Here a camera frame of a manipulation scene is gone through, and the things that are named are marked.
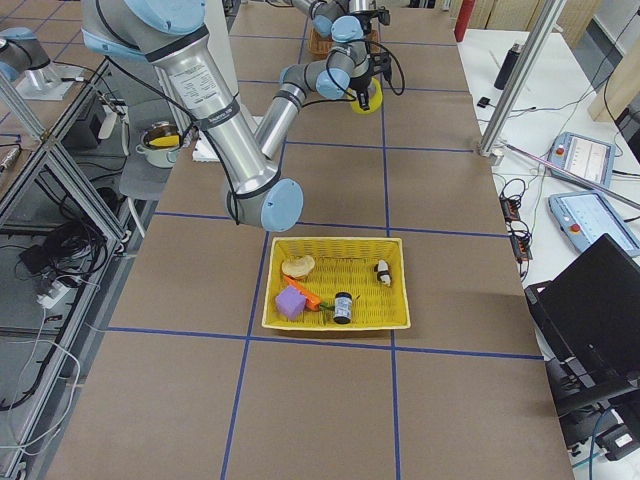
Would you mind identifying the black laptop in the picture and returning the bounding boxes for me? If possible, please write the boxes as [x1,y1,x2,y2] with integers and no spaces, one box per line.
[525,234,639,420]

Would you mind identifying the blue teach pendant near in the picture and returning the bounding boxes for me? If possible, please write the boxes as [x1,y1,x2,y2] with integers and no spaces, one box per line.
[548,191,639,257]

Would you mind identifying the orange toy carrot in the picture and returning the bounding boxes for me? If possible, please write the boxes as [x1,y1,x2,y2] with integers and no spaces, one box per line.
[284,276,322,311]

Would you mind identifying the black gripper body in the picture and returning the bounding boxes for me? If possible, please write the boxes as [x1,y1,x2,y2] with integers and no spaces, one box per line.
[349,52,378,93]

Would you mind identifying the red cylinder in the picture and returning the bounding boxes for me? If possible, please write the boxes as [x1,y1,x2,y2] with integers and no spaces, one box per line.
[454,0,476,42]

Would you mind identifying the purple foam block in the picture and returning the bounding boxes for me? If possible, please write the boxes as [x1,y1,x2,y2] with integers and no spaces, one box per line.
[275,286,306,320]

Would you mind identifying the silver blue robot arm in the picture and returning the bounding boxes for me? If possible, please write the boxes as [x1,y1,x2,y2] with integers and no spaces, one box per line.
[81,1,388,232]

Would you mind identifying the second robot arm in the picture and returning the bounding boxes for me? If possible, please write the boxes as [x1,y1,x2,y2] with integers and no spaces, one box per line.
[1,27,71,101]

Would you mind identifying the blue teach pendant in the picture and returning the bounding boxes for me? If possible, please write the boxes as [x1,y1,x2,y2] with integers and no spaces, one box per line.
[548,191,639,257]
[547,131,617,187]

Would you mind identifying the toy panda figure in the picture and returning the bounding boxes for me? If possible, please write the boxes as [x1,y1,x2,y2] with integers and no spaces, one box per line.
[374,259,392,287]

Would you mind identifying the toy croissant bread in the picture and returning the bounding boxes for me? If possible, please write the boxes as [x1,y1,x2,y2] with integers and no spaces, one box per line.
[281,255,316,280]

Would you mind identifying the pot with corn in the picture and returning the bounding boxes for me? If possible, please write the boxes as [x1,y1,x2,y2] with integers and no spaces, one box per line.
[135,121,182,169]

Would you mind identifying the small black phone device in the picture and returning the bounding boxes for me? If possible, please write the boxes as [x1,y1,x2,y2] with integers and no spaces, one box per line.
[477,97,491,108]

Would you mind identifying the blue teach pendant far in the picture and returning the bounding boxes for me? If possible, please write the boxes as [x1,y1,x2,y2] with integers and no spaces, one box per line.
[547,131,617,187]

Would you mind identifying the black water bottle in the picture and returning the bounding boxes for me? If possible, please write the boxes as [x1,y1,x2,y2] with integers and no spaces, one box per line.
[494,43,524,90]

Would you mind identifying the yellow tape roll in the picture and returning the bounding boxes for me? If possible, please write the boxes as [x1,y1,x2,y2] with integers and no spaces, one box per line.
[350,78,383,115]

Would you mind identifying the yellow plastic basket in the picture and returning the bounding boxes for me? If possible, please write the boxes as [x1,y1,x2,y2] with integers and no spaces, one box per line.
[262,237,411,332]

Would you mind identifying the brown wicker basket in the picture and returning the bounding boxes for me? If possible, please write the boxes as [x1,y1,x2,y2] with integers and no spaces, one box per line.
[307,27,379,60]

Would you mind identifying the aluminium frame post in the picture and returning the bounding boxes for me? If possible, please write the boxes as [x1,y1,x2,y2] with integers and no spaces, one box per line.
[478,0,566,157]

